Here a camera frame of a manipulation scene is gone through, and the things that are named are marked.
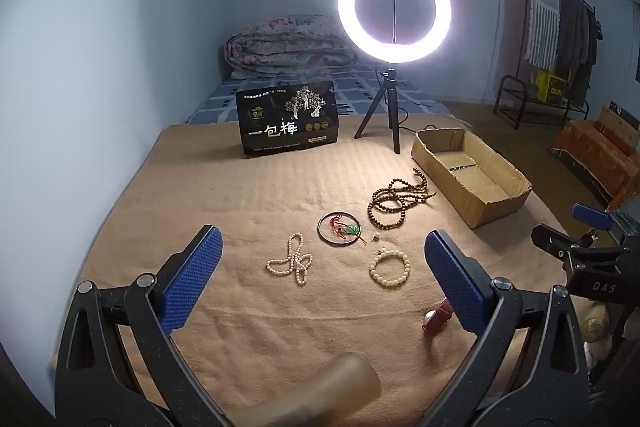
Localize yellow crate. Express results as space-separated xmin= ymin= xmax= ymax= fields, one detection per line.
xmin=532 ymin=69 xmax=568 ymax=104

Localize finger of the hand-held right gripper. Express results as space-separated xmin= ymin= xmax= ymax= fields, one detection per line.
xmin=571 ymin=203 xmax=616 ymax=234
xmin=531 ymin=224 xmax=631 ymax=275

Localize dark hanging clothes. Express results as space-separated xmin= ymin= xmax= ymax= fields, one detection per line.
xmin=555 ymin=0 xmax=598 ymax=102

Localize cardboard box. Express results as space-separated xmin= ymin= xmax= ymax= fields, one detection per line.
xmin=411 ymin=128 xmax=533 ymax=229

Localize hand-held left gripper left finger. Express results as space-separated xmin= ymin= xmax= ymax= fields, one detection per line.
xmin=55 ymin=224 xmax=223 ymax=427

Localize black printed box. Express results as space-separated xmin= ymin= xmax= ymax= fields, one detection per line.
xmin=235 ymin=81 xmax=342 ymax=158

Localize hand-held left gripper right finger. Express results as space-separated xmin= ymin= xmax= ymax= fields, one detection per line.
xmin=424 ymin=229 xmax=591 ymax=427

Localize translucent tan horn piece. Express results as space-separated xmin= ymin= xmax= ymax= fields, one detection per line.
xmin=295 ymin=353 xmax=383 ymax=427

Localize orange covered bench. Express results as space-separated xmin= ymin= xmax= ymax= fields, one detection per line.
xmin=550 ymin=119 xmax=640 ymax=208

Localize white striped hanging cloth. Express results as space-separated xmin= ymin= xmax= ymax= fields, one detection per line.
xmin=525 ymin=0 xmax=562 ymax=70

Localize brown wooden bead necklace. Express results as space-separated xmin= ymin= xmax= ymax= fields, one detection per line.
xmin=367 ymin=167 xmax=437 ymax=232

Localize brown door panel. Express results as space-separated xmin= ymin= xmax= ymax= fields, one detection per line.
xmin=482 ymin=0 xmax=527 ymax=105

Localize tan blanket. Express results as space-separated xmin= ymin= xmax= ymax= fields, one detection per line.
xmin=50 ymin=119 xmax=591 ymax=427

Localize flat brown carton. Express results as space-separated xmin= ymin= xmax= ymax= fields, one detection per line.
xmin=597 ymin=105 xmax=640 ymax=152

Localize blue patterned bed sheet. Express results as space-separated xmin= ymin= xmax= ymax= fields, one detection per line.
xmin=185 ymin=59 xmax=451 ymax=125

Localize folded floral quilt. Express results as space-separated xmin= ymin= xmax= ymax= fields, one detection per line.
xmin=224 ymin=13 xmax=358 ymax=80

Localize black power cable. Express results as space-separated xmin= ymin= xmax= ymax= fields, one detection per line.
xmin=400 ymin=107 xmax=473 ymax=134

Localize black bangle with red cord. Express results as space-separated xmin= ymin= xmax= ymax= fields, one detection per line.
xmin=318 ymin=212 xmax=367 ymax=248

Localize black tripod stand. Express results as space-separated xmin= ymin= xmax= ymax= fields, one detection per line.
xmin=354 ymin=66 xmax=402 ymax=155

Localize pale yellow cloth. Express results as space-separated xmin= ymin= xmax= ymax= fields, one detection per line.
xmin=582 ymin=302 xmax=613 ymax=370

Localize white bead necklace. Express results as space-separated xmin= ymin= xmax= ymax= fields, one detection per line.
xmin=266 ymin=232 xmax=313 ymax=287

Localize round ring light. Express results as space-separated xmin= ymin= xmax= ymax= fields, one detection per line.
xmin=338 ymin=0 xmax=452 ymax=62

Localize white bead bracelet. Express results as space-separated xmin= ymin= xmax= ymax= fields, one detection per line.
xmin=369 ymin=248 xmax=411 ymax=290

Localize black metal frame stand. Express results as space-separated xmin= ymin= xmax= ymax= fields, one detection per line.
xmin=494 ymin=74 xmax=591 ymax=128

